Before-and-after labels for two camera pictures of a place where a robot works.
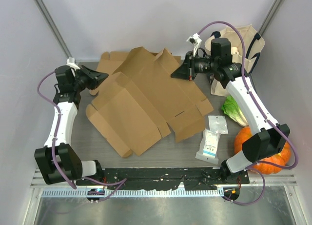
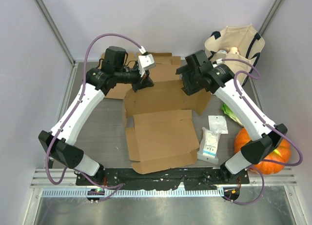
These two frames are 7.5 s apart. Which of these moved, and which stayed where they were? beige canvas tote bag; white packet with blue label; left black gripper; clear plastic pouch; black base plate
Moved: left black gripper
Stayed: beige canvas tote bag; black base plate; clear plastic pouch; white packet with blue label
